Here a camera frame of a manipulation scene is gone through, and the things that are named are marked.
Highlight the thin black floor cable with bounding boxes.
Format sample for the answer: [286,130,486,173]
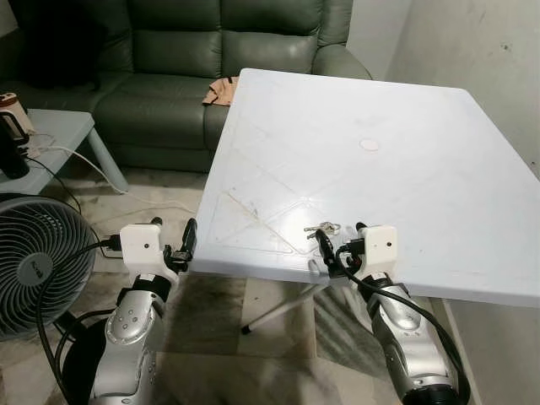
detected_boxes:
[29,155,83,213]

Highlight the grey floor fan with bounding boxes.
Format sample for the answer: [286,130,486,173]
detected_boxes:
[0,193,111,405]

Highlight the white power cable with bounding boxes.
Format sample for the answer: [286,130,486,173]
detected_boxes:
[29,142,200,213]

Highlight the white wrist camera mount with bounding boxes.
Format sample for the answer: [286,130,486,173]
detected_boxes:
[349,224,399,284]
[120,223,183,293]

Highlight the pale blue side table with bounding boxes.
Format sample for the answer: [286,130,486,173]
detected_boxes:
[0,109,130,197]

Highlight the small silver keys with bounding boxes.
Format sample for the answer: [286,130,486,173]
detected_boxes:
[303,220,343,238]

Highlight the white metal table leg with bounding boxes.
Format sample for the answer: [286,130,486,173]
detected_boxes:
[240,281,331,335]

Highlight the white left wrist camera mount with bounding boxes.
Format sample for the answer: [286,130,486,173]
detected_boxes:
[120,223,183,293]

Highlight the green leather sofa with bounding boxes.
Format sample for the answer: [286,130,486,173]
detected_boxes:
[0,0,373,175]

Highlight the black bottle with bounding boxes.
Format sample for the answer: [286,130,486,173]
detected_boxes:
[0,127,31,181]

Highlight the brown crumpled cloth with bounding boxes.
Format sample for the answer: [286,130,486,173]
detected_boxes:
[202,75,240,107]

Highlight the beige kettle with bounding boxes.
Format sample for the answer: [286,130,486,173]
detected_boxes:
[0,90,36,141]

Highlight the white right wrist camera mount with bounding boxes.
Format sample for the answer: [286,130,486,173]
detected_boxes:
[349,224,399,284]

